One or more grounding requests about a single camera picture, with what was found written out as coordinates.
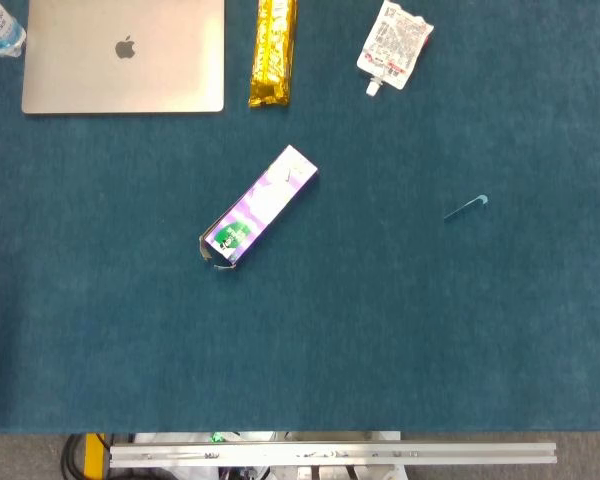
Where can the purple carton box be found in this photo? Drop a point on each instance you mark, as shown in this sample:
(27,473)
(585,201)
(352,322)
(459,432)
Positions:
(270,200)

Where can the gold foil snack package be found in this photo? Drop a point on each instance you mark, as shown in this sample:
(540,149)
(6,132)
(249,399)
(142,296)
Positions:
(272,50)

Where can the white spout pouch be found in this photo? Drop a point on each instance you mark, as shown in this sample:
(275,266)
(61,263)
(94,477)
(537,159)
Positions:
(392,45)

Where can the white plastic clutter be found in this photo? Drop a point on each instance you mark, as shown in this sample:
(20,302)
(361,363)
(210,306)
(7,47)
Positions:
(180,437)

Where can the grey closed laptop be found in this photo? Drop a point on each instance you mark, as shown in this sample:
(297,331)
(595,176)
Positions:
(80,75)

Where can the yellow object under table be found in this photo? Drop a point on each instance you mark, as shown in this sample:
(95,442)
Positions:
(94,452)

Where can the clear plastic water bottle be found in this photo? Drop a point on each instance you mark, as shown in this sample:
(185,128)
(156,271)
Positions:
(0,27)

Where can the aluminium profile rail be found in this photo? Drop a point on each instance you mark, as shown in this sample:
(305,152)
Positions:
(330,454)

